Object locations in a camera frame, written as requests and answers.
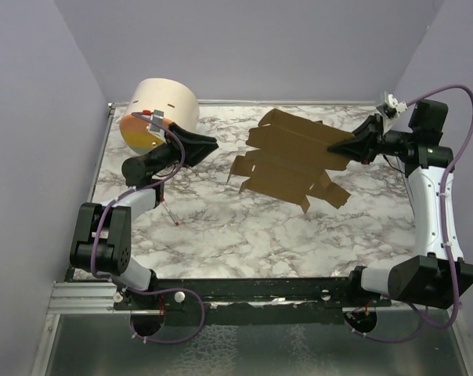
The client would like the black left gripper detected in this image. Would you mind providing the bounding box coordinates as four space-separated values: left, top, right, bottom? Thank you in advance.
146 122 218 175

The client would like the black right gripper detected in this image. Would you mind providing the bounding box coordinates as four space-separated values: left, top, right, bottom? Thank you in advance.
327 112 414 165

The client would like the brown cardboard box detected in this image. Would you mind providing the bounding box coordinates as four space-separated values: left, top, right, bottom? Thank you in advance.
229 108 354 212

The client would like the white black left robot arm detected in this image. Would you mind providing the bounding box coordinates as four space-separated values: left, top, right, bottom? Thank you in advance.
70 123 218 309

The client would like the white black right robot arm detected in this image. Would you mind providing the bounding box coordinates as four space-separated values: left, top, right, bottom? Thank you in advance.
328 95 473 309

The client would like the cream cylindrical container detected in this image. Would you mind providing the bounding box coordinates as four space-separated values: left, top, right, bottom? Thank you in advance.
119 78 200 157

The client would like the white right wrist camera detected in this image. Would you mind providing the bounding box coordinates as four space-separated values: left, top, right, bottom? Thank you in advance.
376 92 408 134

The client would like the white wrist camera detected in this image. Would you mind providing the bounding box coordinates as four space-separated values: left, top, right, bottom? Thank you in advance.
376 92 408 134
140 110 172 136

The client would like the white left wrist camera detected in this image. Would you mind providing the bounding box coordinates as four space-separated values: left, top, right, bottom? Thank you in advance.
140 110 172 136

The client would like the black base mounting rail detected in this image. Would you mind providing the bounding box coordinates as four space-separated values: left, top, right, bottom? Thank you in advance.
63 269 394 326

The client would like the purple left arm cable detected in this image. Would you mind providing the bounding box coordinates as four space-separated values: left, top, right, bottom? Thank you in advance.
91 112 205 345

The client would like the aluminium frame rail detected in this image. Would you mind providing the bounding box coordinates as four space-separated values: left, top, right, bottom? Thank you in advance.
48 282 117 315

